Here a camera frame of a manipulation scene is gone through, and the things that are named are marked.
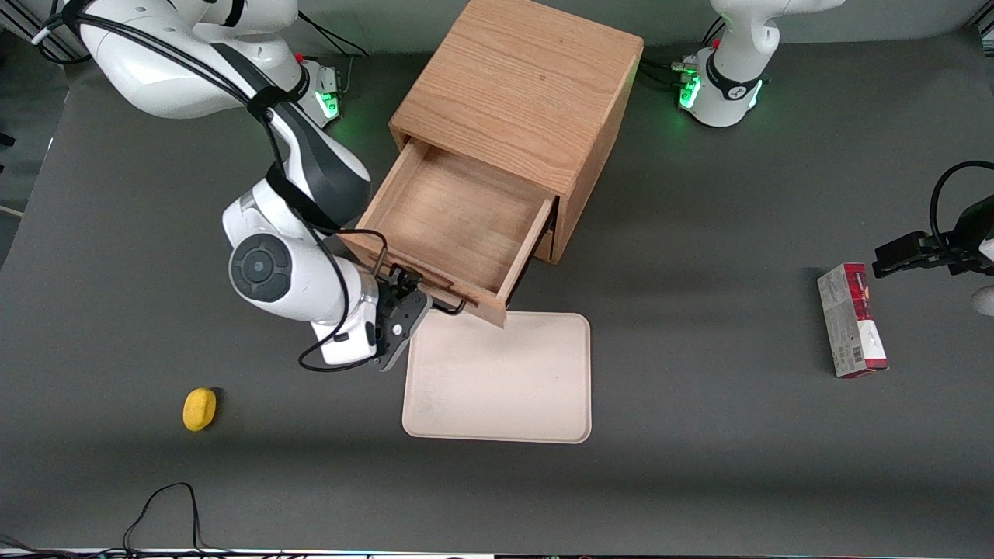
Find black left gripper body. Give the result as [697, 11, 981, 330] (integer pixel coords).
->
[949, 197, 994, 277]

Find black drawer handle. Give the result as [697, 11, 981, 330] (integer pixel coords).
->
[388, 264, 469, 318]

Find wooden drawer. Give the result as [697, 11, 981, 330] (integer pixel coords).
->
[339, 136, 558, 328]
[534, 217, 561, 264]

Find wooden drawer cabinet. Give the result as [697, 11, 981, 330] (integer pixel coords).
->
[388, 0, 645, 265]

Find red grey carton box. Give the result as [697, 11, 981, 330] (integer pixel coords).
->
[816, 262, 889, 380]

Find beige plastic tray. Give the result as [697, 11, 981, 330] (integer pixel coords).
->
[401, 311, 593, 445]

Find yellow lemon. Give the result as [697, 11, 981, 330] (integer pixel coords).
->
[182, 387, 218, 433]

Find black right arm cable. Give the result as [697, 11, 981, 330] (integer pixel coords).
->
[35, 0, 389, 373]

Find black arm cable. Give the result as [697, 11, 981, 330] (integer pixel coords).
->
[35, 0, 389, 373]
[929, 160, 994, 251]

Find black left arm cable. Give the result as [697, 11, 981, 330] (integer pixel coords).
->
[929, 160, 994, 251]

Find black cable on table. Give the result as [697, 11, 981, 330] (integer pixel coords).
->
[0, 481, 257, 559]

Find black right base cable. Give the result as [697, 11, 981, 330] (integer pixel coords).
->
[297, 11, 370, 60]

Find black base cable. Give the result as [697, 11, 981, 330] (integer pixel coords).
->
[637, 16, 727, 88]
[297, 11, 370, 60]

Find black left base cable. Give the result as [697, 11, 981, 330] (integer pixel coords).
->
[637, 16, 727, 88]

